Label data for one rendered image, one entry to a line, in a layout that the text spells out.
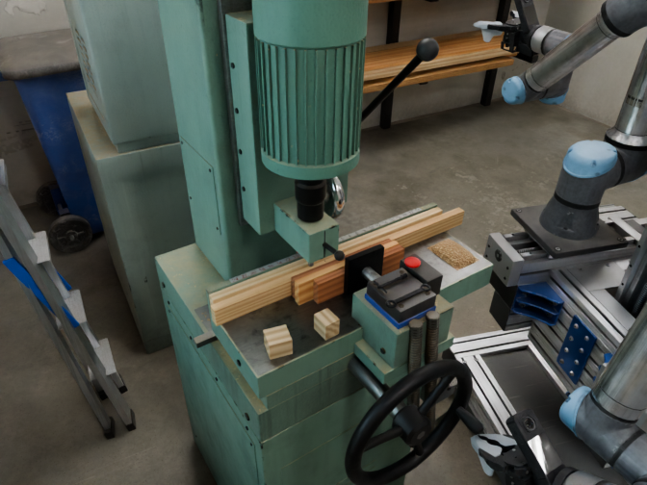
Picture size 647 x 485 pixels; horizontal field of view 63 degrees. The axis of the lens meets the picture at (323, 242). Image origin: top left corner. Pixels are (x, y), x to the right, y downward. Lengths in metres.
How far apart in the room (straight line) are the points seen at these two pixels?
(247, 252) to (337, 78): 0.55
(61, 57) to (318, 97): 1.85
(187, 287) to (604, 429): 0.90
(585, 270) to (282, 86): 1.07
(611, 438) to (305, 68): 0.73
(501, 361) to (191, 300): 1.16
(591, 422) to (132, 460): 1.48
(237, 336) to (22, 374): 1.49
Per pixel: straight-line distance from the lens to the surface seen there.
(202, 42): 1.02
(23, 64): 2.57
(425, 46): 0.88
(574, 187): 1.51
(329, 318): 1.01
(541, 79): 1.57
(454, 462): 1.98
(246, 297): 1.05
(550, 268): 1.60
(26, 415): 2.28
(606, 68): 4.64
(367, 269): 1.08
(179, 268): 1.38
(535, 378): 2.00
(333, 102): 0.85
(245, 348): 1.01
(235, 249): 1.22
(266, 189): 1.06
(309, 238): 0.99
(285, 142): 0.88
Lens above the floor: 1.64
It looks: 36 degrees down
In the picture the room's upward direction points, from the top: 1 degrees clockwise
